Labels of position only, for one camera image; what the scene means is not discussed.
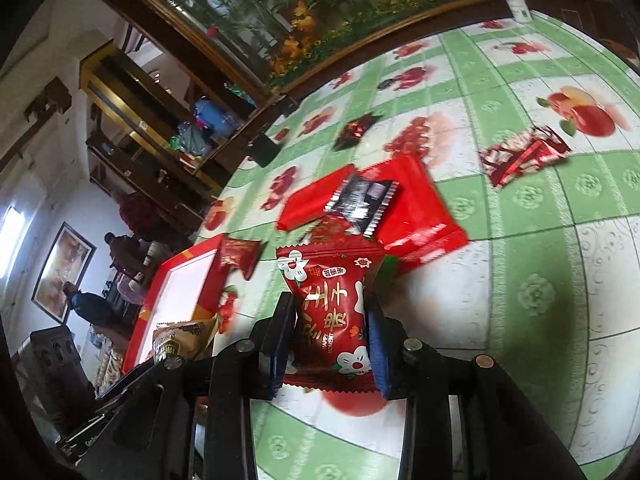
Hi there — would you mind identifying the large flat red packet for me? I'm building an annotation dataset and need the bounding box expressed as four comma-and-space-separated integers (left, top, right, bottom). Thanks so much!
357, 152, 469, 277

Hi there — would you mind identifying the red box with white inside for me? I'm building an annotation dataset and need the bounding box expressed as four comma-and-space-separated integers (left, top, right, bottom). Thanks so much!
122, 234, 224, 376

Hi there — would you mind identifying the red white-flower snack packet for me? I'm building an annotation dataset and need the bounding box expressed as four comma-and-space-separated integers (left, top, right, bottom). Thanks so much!
276, 247, 386, 394

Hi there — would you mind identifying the black silver snack packet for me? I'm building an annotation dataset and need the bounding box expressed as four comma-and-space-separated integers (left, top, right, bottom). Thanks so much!
323, 174, 402, 237

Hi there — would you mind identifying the framed wall picture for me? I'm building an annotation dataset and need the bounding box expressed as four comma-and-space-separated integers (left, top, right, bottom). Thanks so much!
31, 221, 97, 324

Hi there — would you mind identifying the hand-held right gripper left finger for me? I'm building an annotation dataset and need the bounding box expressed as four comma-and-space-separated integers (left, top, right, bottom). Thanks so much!
75, 293, 301, 480

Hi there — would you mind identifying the long red packet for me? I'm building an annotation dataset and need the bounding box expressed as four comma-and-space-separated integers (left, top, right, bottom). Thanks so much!
276, 164, 357, 232

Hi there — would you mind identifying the small black box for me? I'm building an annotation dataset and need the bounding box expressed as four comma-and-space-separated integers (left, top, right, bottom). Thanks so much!
244, 134, 281, 169

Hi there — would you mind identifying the dark wooden cabinet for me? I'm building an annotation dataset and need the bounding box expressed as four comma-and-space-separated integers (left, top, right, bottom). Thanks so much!
14, 324, 97, 428

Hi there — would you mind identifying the brown gold snack packet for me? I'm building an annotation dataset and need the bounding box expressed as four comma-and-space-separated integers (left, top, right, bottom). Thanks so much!
152, 316, 221, 362

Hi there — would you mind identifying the blue bag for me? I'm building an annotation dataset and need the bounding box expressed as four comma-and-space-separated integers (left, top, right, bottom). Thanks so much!
194, 97, 228, 137

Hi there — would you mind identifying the dark red gold-print snack packet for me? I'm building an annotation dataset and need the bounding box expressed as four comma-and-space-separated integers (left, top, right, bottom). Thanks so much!
219, 233, 264, 281

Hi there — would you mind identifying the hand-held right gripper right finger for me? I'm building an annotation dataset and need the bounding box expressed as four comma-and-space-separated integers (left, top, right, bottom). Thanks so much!
364, 294, 589, 480

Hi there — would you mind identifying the wooden shelf cabinet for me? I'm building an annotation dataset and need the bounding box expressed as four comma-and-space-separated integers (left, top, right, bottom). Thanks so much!
79, 40, 228, 233

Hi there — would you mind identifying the red white striped snack packet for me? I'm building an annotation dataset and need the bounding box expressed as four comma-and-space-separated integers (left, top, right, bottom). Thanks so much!
479, 126, 572, 189

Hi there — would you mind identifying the dark red shiny snack packet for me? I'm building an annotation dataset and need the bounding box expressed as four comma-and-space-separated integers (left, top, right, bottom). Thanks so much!
332, 113, 382, 152

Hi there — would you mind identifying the green fruit-print tablecloth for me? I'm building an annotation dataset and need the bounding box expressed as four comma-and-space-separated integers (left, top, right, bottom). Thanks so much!
192, 12, 640, 480

